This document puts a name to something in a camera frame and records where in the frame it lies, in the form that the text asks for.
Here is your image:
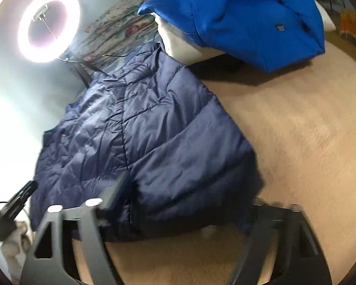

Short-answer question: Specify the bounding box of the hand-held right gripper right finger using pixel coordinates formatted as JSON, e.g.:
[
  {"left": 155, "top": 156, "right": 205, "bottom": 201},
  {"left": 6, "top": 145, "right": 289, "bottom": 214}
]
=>
[{"left": 234, "top": 197, "right": 333, "bottom": 285}]

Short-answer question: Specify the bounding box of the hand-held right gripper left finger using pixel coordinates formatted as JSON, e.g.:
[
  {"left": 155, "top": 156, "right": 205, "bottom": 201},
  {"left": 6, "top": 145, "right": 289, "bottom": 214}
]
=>
[{"left": 19, "top": 174, "right": 128, "bottom": 285}]

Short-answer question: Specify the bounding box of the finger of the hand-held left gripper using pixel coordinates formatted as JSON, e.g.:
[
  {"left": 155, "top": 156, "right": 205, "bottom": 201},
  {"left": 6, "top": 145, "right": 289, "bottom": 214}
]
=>
[{"left": 4, "top": 180, "right": 38, "bottom": 215}]

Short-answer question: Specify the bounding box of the navy puffer jacket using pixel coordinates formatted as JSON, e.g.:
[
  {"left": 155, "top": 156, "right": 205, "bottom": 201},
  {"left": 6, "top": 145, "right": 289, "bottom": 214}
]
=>
[{"left": 30, "top": 42, "right": 266, "bottom": 242}]

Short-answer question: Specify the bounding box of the beige fuzzy slipper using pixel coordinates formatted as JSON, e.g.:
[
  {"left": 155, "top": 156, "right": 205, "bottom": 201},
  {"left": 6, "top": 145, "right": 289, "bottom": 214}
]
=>
[{"left": 1, "top": 221, "right": 33, "bottom": 265}]

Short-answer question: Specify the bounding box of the white pillow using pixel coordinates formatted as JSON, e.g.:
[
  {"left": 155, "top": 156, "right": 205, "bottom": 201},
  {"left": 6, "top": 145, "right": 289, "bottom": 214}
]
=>
[{"left": 154, "top": 0, "right": 336, "bottom": 66}]

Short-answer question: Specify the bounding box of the folded floral quilt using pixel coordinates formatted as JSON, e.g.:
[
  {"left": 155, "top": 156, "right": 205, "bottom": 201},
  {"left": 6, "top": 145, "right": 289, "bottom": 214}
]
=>
[{"left": 84, "top": 0, "right": 161, "bottom": 66}]

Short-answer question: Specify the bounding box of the bright blue jacket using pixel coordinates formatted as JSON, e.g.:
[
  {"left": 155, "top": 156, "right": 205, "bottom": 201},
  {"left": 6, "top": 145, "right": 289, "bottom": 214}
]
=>
[{"left": 137, "top": 0, "right": 327, "bottom": 73}]

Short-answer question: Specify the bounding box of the orange box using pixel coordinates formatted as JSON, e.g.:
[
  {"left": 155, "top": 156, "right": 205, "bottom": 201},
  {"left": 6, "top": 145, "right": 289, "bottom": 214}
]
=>
[{"left": 338, "top": 7, "right": 356, "bottom": 40}]

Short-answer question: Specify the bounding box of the ring light on stand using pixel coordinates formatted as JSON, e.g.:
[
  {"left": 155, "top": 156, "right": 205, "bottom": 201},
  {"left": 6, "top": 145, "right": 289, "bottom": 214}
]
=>
[{"left": 33, "top": 4, "right": 107, "bottom": 89}]

